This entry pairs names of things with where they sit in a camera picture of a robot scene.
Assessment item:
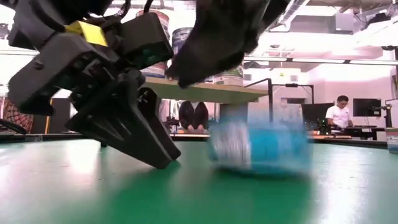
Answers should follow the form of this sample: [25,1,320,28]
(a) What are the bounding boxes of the black computer screen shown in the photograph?
[300,102,335,131]

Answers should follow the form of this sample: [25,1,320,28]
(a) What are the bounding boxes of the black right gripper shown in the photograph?
[166,0,290,88]

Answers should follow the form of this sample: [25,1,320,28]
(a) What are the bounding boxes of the black background stand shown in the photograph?
[273,82,315,105]

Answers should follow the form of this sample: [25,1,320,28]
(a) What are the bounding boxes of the black wall monitor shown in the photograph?
[353,98,382,118]

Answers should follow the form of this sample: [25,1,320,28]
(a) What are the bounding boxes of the black panel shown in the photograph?
[51,98,72,135]

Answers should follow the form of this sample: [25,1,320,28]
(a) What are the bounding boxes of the green table mat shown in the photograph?
[0,139,398,224]

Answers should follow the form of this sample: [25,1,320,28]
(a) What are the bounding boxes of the patterned wall tapestry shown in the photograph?
[0,98,34,133]

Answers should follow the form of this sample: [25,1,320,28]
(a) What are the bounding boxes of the camera on tripod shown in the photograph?
[371,104,393,128]

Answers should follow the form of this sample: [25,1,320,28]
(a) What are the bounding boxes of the yellow cable tag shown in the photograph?
[65,20,108,47]

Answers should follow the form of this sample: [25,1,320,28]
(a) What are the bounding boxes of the person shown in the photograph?
[325,95,354,128]
[178,100,210,131]

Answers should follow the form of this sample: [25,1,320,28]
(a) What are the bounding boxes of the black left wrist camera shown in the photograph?
[119,12,174,70]

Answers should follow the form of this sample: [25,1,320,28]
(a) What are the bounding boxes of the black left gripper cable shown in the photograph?
[113,0,156,21]

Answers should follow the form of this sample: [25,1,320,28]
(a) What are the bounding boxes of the black arm base cables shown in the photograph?
[0,118,29,135]

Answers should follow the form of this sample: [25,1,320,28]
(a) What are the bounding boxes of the silver ceiling duct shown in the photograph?
[276,0,312,30]

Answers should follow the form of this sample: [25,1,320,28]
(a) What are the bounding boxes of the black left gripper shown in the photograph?
[7,30,174,170]

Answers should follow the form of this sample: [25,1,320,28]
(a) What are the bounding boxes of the yellow extension cord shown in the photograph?
[44,98,54,135]

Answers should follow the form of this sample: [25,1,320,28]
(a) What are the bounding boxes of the wooden shelf with black legs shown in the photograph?
[99,76,275,147]

